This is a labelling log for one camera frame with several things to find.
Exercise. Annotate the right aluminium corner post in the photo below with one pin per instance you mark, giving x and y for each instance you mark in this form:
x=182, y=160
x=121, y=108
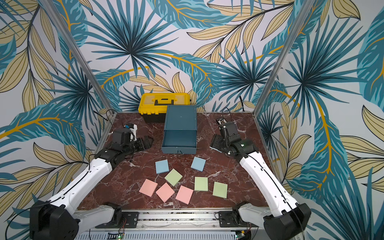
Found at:
x=291, y=37

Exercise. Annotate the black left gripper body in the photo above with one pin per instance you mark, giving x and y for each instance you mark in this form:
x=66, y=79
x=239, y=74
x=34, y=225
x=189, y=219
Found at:
x=133, y=146

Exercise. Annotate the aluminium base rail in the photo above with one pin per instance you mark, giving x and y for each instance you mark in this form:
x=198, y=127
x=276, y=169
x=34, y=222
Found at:
x=179, y=224

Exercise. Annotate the aluminium corner post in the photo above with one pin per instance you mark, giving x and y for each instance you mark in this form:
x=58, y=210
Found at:
x=291, y=37
x=59, y=22

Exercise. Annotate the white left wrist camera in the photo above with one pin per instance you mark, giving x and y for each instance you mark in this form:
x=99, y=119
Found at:
x=132, y=127

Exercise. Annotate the left aluminium corner post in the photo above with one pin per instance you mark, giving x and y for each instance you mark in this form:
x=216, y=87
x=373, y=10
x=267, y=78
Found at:
x=59, y=22

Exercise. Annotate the blue sticky note pad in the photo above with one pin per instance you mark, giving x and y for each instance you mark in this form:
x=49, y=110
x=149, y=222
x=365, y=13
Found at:
x=162, y=166
x=198, y=164

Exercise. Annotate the yellow black toolbox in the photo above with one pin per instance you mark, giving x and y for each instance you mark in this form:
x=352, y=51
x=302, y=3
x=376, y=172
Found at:
x=153, y=106

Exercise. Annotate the teal top drawer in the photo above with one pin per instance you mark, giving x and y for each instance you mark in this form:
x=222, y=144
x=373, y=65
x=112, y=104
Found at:
x=182, y=142

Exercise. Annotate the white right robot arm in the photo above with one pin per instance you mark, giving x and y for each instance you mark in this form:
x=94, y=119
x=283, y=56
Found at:
x=285, y=218

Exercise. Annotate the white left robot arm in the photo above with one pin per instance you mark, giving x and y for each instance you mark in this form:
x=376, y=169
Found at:
x=57, y=219

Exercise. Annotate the pink sticky note pad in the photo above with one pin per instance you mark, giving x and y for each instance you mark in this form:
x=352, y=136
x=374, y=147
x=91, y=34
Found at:
x=165, y=192
x=148, y=188
x=184, y=195

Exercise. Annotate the teal drawer cabinet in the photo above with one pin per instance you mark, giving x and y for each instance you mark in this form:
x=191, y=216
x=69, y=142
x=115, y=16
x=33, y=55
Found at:
x=181, y=123

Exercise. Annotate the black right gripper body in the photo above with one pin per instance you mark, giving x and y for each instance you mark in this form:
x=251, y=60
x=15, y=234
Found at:
x=218, y=144

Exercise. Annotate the green sticky note pad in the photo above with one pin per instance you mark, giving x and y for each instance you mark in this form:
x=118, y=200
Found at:
x=201, y=184
x=220, y=190
x=173, y=177

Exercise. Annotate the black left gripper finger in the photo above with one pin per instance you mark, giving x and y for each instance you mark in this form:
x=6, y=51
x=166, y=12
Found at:
x=147, y=140
x=147, y=144

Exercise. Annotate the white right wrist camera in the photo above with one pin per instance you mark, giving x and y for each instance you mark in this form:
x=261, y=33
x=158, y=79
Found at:
x=221, y=121

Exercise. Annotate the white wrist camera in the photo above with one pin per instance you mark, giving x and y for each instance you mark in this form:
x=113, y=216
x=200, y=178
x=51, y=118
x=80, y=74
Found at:
x=132, y=127
x=221, y=121

